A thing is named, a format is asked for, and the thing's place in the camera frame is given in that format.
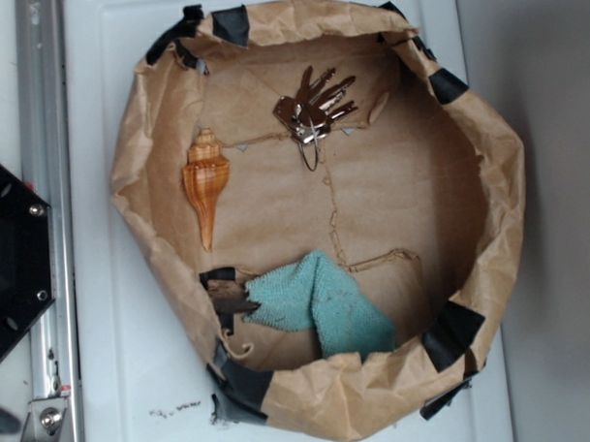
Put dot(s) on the orange conch seashell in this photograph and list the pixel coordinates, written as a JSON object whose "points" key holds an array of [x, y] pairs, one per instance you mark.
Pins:
{"points": [[205, 176]]}

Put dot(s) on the brown paper bin liner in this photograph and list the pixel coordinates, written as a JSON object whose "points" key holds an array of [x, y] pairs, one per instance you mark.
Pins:
{"points": [[418, 195]]}

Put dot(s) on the teal folded cloth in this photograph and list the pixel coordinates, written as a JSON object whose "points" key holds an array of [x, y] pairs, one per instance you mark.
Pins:
{"points": [[316, 293]]}

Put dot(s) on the silver key bunch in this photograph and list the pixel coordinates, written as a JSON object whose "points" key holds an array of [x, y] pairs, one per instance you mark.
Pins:
{"points": [[310, 114]]}

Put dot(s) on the aluminium extrusion rail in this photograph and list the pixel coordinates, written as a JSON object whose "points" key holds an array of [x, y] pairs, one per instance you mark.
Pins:
{"points": [[43, 122]]}

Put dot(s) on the silver corner bracket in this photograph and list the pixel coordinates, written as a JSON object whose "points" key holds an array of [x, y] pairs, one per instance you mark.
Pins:
{"points": [[48, 420]]}

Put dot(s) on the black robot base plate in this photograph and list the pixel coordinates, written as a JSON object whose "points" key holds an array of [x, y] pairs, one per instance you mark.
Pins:
{"points": [[26, 285]]}

